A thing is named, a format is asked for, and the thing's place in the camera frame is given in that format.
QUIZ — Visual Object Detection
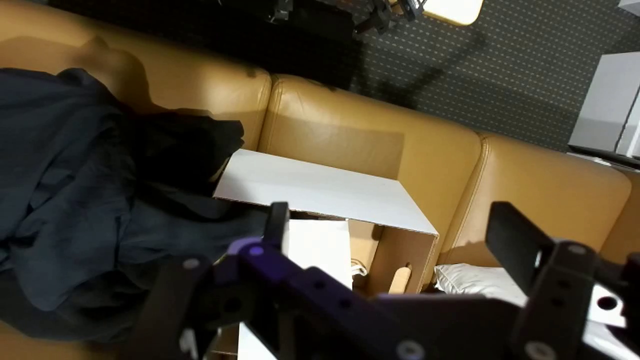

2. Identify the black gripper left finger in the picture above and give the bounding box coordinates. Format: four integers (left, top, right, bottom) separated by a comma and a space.
121, 202, 289, 360

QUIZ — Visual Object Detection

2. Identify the black clothing item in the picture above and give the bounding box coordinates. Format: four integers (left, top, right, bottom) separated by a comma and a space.
131, 111, 244, 196
0, 67, 265, 342

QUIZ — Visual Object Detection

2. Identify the white cardboard box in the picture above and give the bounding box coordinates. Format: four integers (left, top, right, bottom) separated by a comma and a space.
210, 145, 439, 360

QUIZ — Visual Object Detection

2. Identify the white cabinet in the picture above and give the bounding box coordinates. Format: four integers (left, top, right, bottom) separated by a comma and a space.
569, 52, 640, 157

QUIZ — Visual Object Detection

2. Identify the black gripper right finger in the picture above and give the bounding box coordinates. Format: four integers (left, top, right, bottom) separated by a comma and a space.
485, 202, 595, 360

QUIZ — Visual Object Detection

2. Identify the tan leather sofa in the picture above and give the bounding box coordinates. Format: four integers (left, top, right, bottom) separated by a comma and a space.
0, 0, 638, 290

